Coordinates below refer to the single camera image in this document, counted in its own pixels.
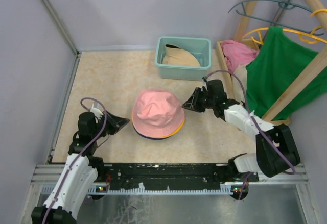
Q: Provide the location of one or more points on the beige bucket hat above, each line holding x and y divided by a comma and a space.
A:
177, 56

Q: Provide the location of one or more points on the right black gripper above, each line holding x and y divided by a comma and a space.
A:
192, 103

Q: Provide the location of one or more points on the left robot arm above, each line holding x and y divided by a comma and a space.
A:
81, 169

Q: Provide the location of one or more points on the pink garment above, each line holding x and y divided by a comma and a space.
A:
236, 54

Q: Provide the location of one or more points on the blue bucket hat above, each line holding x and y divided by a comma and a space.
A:
151, 138

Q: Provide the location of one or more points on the pink cloth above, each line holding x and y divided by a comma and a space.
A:
156, 101

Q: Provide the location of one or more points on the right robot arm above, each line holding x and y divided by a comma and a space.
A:
276, 151

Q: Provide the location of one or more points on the wooden clothes rack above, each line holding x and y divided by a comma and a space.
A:
308, 86

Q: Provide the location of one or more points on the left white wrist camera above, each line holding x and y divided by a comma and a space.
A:
96, 110

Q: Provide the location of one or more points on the yellow bucket hat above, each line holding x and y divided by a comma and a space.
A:
158, 126

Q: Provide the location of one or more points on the white toothed cable strip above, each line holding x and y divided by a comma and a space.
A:
97, 190

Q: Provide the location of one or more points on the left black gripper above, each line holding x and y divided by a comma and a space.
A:
116, 122

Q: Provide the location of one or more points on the yellow clothes hanger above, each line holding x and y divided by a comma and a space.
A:
276, 21

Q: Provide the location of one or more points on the teal plastic bin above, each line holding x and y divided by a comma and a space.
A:
201, 48

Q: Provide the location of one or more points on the green tank top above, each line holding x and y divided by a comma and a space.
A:
278, 64

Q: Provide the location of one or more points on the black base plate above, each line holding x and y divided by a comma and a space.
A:
173, 182

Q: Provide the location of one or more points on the grey-blue clothes hanger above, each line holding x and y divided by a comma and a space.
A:
264, 8

